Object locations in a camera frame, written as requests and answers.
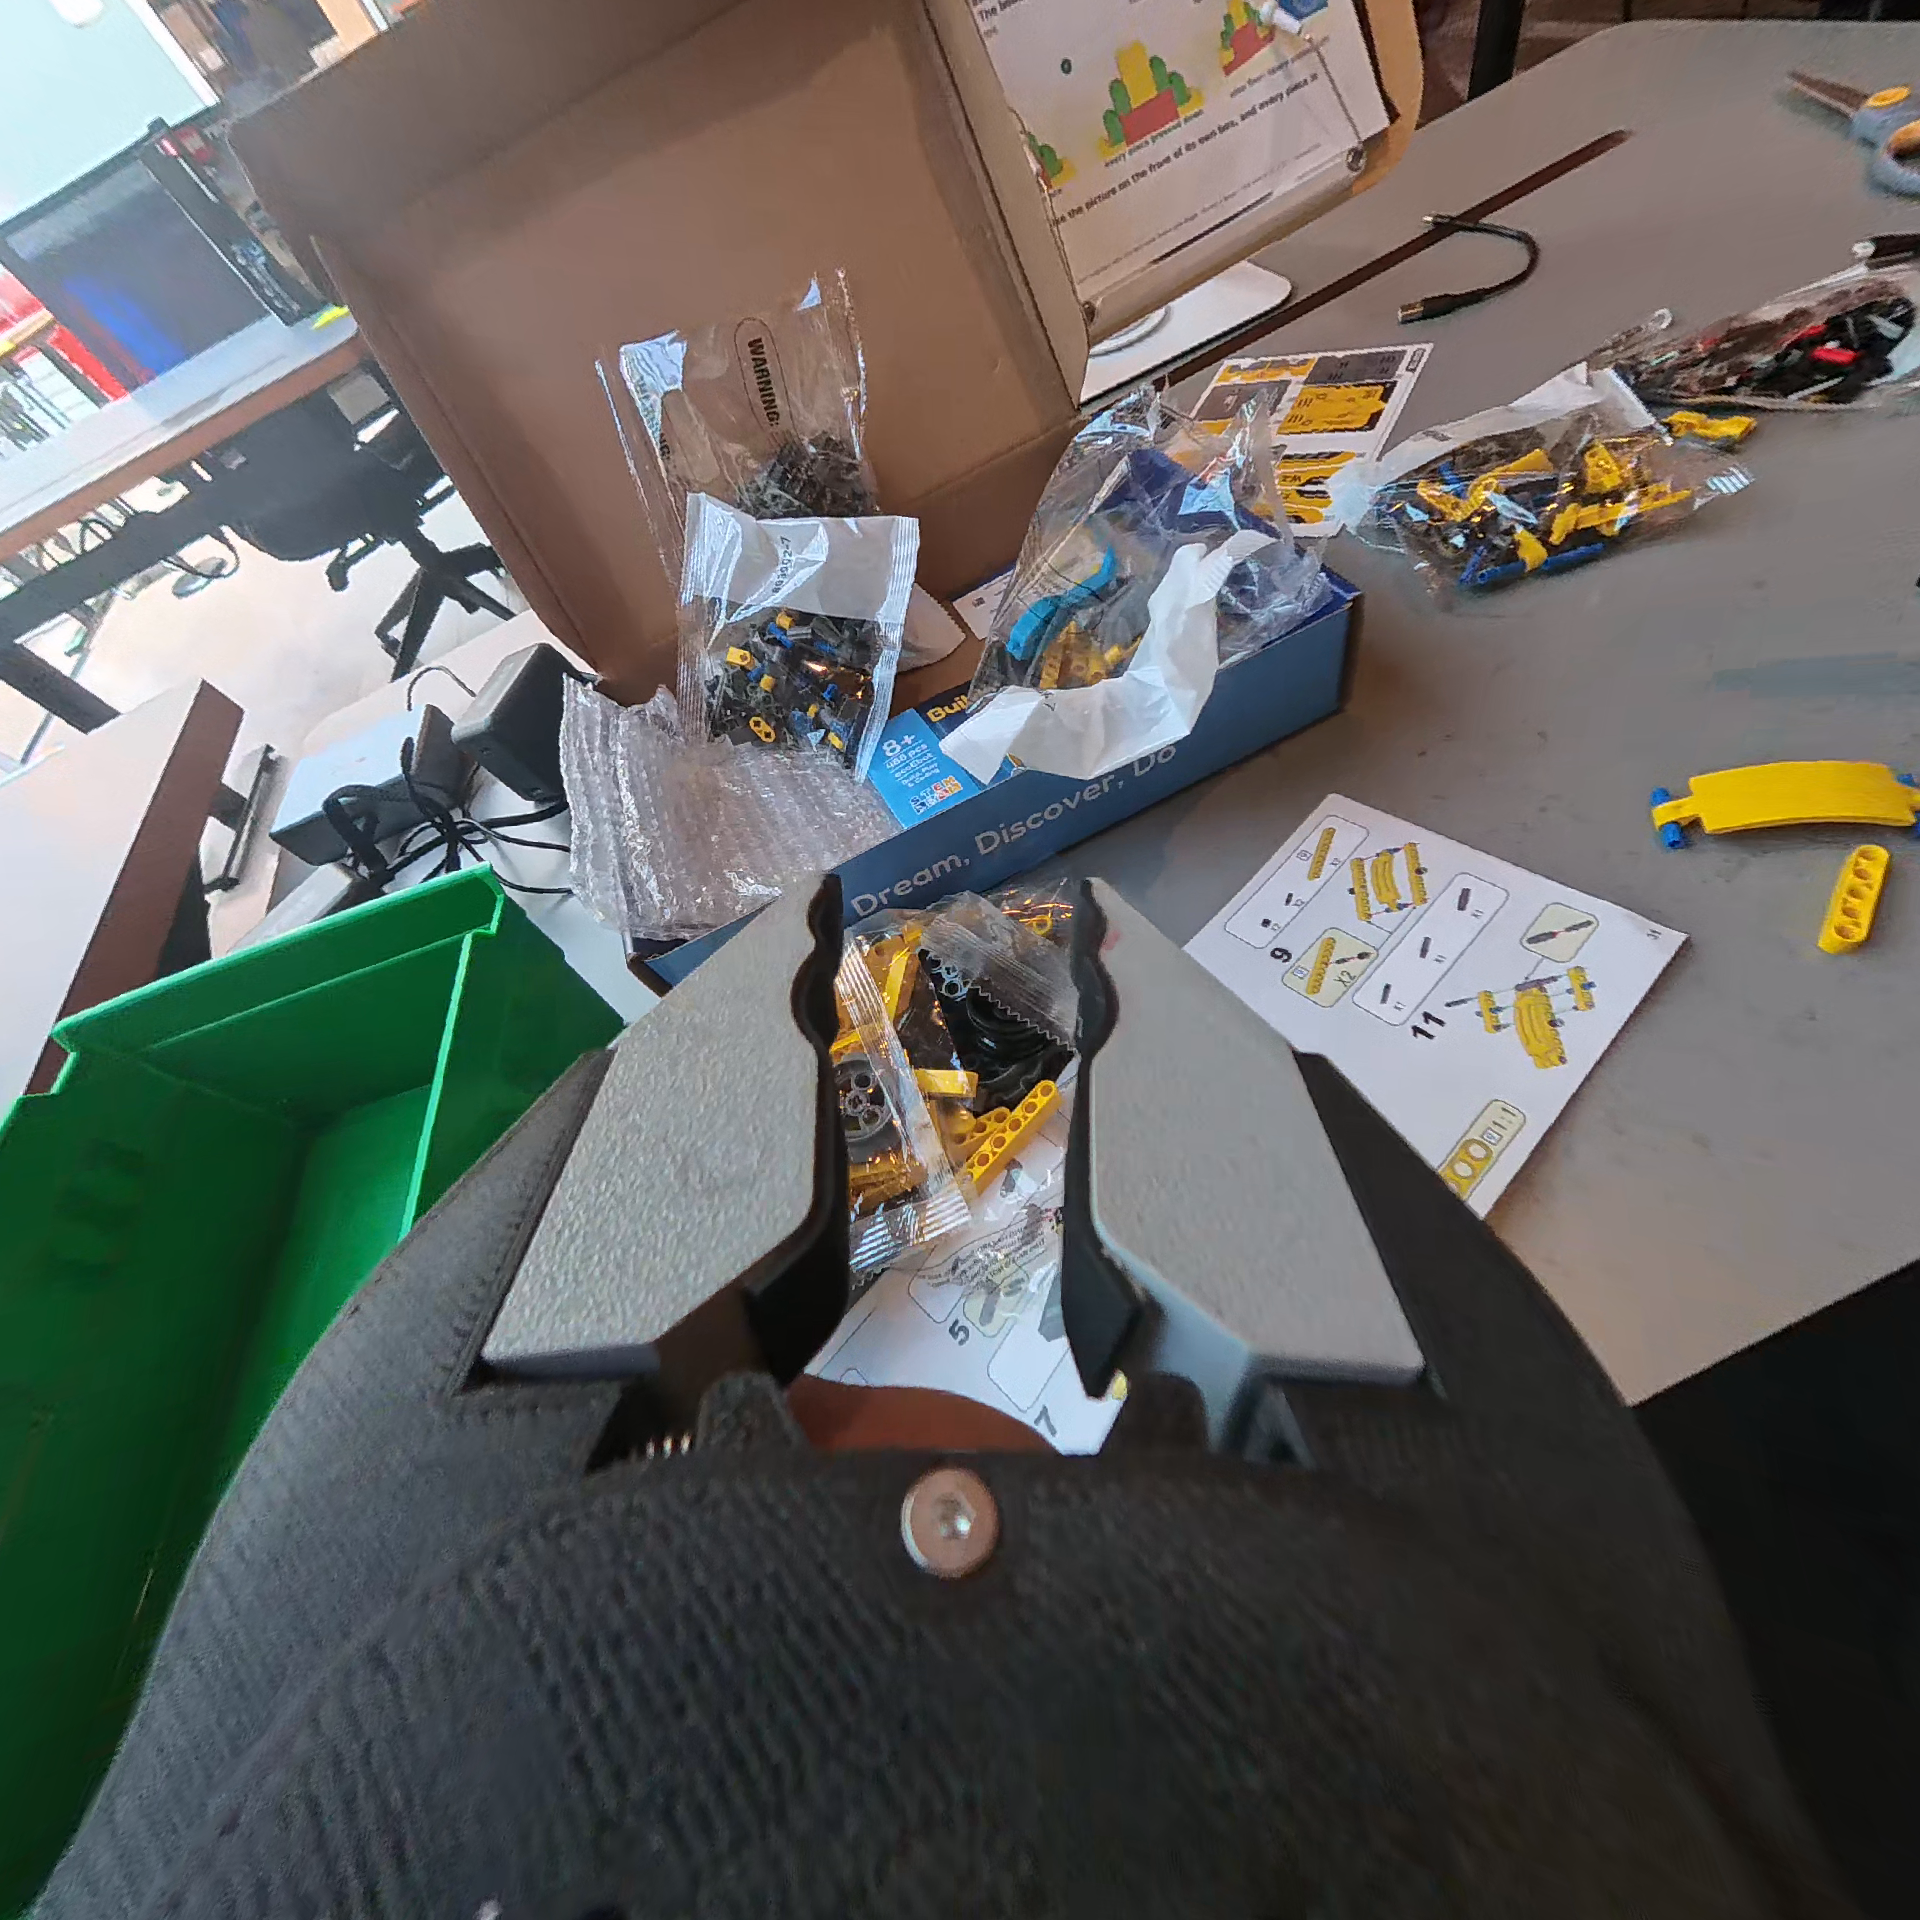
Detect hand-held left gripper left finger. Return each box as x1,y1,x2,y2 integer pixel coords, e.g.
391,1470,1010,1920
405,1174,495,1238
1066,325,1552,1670
480,874,853,1384

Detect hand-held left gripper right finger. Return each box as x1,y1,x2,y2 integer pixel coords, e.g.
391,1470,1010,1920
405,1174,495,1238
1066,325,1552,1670
1058,876,1431,1470

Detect clear bag of yellow beams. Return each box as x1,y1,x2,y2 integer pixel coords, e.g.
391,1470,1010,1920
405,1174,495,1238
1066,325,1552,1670
833,885,1090,1285

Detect yellow five-hole beam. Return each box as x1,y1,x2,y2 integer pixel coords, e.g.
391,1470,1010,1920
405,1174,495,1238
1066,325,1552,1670
1817,844,1891,955

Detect yellow panel brick blue pin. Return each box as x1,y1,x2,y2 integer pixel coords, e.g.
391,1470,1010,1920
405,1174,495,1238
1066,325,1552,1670
1650,759,1920,853

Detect clear bag of small pins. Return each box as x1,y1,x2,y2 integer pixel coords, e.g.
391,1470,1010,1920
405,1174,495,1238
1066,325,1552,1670
1358,362,1757,594

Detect blue cardboard kit box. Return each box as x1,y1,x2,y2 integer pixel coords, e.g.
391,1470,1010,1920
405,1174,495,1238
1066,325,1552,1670
224,0,1420,992

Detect open instruction booklet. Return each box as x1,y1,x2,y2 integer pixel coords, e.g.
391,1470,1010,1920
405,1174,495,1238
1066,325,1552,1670
809,795,1687,1456

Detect clear bubble wrap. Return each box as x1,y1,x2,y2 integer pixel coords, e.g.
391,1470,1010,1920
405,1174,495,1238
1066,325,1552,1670
558,675,901,938

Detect green plastic bin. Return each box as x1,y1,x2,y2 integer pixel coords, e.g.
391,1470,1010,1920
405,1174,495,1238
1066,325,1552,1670
50,866,624,1082
0,1036,615,1907

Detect black box device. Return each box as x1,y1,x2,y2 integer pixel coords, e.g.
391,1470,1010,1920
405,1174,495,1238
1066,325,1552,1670
451,646,565,805

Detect large white label parts bag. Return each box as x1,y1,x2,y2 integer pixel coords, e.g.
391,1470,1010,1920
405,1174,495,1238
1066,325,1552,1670
938,381,1338,781

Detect white label small parts bag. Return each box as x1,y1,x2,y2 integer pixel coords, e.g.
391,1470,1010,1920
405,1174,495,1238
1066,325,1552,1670
675,495,919,768

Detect person's black pants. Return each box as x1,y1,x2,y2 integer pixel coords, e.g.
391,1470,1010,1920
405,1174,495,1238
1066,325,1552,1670
1625,1277,1920,1920

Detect black office chair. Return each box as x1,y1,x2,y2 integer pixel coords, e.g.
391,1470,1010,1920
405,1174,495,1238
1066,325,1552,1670
195,381,518,682

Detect large clear printed bag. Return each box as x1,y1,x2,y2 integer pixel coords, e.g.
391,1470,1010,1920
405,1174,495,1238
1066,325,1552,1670
597,272,878,518

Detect sticker sheet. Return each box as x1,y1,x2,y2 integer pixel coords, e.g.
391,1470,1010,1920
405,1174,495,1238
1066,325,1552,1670
1193,344,1432,539

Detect background grey table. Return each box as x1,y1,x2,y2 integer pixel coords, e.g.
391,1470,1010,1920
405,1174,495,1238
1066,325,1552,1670
0,307,369,603

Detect clear bag black red parts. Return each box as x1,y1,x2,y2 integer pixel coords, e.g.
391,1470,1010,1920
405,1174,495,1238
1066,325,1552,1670
1625,292,1920,407

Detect instruction sign on white stand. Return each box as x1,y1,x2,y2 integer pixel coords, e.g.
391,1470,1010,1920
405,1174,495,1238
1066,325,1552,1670
973,0,1388,362

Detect short black usb cable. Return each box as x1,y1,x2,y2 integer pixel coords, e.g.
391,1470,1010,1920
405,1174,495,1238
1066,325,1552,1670
1397,215,1537,325

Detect grey yellow handled scissors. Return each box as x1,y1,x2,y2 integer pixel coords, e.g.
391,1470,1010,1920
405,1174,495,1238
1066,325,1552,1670
1787,68,1920,197

